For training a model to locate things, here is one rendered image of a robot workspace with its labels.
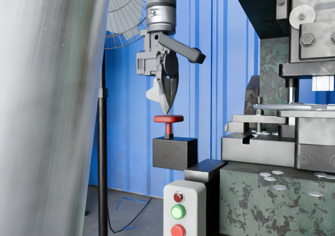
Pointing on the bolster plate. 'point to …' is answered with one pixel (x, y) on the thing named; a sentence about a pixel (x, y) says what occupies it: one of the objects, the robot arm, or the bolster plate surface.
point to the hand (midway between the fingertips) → (168, 109)
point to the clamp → (236, 125)
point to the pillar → (291, 95)
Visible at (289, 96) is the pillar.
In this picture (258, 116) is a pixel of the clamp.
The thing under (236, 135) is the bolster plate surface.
